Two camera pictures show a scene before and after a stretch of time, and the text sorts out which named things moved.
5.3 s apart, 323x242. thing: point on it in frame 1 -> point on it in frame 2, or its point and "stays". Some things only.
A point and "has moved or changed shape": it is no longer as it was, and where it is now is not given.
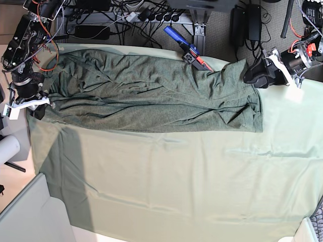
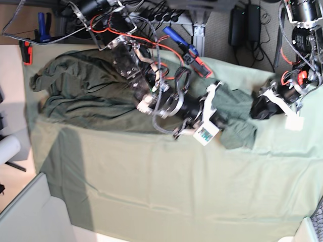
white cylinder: x=9 y=146 stays
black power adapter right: x=253 y=22 stays
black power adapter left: x=237 y=26 stays
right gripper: x=282 y=75 -> x=263 y=108
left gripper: x=38 y=103 -> x=207 y=112
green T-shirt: x=148 y=92 has moved or changed shape
